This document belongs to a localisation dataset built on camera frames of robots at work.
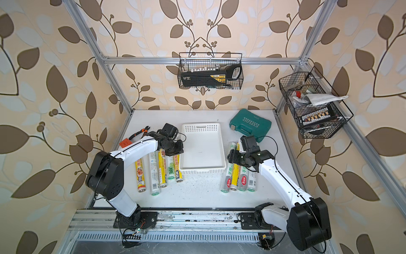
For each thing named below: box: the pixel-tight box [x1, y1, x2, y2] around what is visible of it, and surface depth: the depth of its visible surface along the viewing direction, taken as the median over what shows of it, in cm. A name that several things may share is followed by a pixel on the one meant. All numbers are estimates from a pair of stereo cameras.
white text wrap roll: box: [246, 169, 257, 193], surface depth 84 cm
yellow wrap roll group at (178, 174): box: [173, 154, 184, 184], surface depth 88 cm
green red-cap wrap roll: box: [237, 165, 249, 192], surface depth 85 cm
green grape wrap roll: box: [165, 155, 175, 182], surface depth 89 cm
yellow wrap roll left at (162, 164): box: [158, 148, 168, 188], surface depth 88 cm
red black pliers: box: [128, 125, 151, 141], surface depth 110 cm
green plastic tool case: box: [229, 108, 273, 143], surface depth 110 cm
